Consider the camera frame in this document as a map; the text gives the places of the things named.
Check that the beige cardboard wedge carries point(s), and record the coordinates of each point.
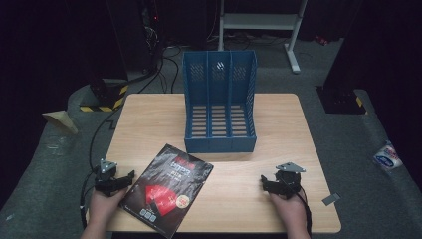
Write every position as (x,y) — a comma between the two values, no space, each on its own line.
(61,120)

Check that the grey tape piece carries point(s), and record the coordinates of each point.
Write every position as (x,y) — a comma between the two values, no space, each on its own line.
(331,199)

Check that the black and red magazine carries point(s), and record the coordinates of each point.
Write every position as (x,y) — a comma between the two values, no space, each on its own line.
(167,191)

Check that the black yellow striped stand base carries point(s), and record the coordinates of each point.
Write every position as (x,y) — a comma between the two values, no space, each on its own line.
(106,99)

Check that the person's left hand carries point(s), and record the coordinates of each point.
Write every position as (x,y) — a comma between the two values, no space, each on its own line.
(103,207)

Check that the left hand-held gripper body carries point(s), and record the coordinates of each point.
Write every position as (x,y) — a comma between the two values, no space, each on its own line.
(105,181)

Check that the white metal desk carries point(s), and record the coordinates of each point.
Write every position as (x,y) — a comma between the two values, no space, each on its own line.
(258,21)

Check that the blue plastic file rack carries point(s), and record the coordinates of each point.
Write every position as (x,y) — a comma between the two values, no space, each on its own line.
(219,146)

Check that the white blue tissue packet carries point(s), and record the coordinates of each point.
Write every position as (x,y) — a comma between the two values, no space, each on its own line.
(387,157)

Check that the black computer tower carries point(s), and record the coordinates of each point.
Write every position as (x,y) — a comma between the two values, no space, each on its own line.
(136,33)

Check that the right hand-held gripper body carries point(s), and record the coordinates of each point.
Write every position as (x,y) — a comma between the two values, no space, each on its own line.
(288,181)

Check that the red can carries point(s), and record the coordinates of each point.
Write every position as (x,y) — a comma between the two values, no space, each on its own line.
(321,40)

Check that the person's right hand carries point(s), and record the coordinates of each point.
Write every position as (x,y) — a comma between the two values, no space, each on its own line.
(288,210)

